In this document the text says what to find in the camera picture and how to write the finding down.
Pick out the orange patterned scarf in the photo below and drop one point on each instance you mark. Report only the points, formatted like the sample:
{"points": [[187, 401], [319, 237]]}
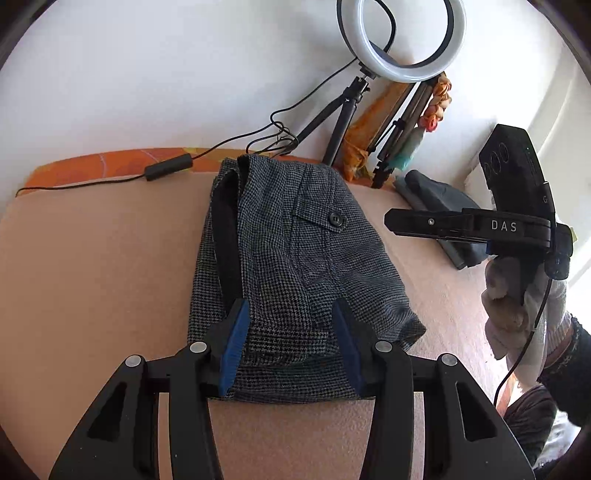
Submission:
{"points": [[369, 124]]}

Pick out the grey checked short pants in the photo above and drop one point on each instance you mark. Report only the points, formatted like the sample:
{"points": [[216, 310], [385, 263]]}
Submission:
{"points": [[286, 277]]}

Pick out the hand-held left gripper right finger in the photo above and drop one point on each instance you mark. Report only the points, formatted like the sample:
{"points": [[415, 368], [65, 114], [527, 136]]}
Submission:
{"points": [[346, 341]]}

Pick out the person's right forearm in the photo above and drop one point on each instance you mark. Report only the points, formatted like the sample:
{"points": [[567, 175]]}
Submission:
{"points": [[570, 369]]}

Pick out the orange floral bed sheet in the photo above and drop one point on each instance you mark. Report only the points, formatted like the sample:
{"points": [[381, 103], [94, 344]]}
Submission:
{"points": [[92, 168]]}

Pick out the black gooseneck holder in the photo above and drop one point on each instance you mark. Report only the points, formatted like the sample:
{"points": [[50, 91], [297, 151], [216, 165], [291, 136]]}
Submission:
{"points": [[392, 27]]}

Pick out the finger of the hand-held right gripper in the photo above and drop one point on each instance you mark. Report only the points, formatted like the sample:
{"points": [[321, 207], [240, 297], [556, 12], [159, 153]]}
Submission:
{"points": [[425, 222]]}

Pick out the colourful braided fabric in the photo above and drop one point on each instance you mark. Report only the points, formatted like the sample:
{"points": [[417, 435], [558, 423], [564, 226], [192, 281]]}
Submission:
{"points": [[436, 110]]}

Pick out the grey folded garment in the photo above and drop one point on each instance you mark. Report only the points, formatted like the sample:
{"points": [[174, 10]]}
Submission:
{"points": [[466, 251]]}

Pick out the person's right hand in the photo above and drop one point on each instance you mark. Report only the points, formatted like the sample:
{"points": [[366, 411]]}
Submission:
{"points": [[505, 314]]}

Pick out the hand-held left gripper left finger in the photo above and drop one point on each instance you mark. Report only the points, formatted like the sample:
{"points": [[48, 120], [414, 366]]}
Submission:
{"points": [[235, 341]]}

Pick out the black mini tripod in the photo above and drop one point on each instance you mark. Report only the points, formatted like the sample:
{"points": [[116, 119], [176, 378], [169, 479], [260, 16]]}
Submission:
{"points": [[341, 120]]}

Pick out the black folded stand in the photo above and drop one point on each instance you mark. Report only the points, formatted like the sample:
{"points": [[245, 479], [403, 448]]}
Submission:
{"points": [[401, 129]]}

